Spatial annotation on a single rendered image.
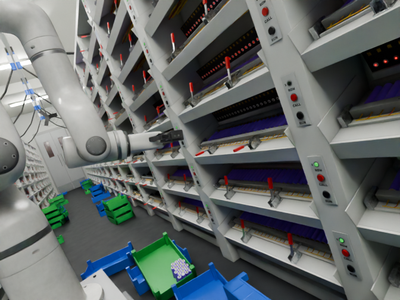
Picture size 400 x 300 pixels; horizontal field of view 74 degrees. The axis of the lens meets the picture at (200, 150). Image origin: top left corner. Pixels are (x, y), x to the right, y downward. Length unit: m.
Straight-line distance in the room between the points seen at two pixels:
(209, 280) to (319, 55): 1.02
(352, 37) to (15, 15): 0.74
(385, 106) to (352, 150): 0.10
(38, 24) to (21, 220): 0.47
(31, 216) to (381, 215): 0.73
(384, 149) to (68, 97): 0.70
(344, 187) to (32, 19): 0.84
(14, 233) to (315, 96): 0.66
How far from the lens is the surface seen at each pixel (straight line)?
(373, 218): 0.71
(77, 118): 0.69
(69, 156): 0.75
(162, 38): 1.28
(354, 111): 0.66
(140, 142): 0.77
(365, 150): 0.61
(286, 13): 0.64
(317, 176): 0.69
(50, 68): 0.79
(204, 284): 1.30
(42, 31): 0.82
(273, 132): 0.80
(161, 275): 1.43
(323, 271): 0.92
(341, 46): 0.58
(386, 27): 0.54
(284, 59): 0.65
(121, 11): 1.51
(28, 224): 0.64
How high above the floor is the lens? 0.68
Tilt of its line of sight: 6 degrees down
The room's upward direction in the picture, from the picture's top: 21 degrees counter-clockwise
